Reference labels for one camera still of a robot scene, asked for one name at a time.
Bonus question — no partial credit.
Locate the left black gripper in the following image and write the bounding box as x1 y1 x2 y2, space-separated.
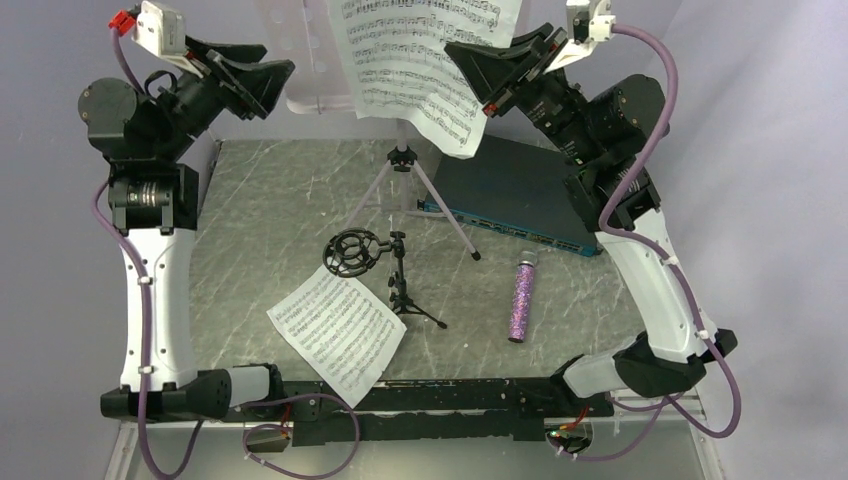
155 33 294 163

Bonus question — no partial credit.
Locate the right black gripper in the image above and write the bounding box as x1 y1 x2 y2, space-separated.
447 22 604 166

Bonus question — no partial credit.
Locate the lilac perforated music stand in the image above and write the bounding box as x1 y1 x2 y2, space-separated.
254 1 481 260

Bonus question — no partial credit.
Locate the sheet music page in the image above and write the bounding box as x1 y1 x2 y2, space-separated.
327 0 522 159
267 266 407 407

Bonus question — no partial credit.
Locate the black microphone shock mount stand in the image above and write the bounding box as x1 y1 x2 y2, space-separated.
322 228 448 329

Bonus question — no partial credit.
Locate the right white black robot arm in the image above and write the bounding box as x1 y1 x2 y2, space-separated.
444 24 738 415

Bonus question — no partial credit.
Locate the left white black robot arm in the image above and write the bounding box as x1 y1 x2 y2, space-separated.
78 38 295 422

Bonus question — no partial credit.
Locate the dark blue rack unit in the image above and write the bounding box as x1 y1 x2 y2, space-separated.
432 135 601 257

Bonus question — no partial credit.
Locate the purple glitter microphone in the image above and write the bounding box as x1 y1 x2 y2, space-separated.
508 251 538 343

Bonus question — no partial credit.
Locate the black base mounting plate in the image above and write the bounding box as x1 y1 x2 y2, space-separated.
219 377 615 448

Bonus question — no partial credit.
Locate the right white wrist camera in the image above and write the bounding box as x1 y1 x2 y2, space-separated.
544 0 616 73

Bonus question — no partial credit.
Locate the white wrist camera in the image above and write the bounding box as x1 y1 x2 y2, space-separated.
108 1 197 72
544 0 616 73

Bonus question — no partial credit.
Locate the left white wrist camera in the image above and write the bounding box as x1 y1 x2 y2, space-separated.
108 1 197 72

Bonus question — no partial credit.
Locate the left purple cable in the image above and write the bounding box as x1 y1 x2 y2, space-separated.
91 26 362 480

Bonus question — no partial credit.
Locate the purple cable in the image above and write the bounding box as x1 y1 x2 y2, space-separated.
549 23 743 464
91 26 362 480

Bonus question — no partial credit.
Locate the aluminium frame rail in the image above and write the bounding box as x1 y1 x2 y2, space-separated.
120 390 708 431

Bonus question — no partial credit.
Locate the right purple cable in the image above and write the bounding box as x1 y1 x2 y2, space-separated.
549 23 743 464

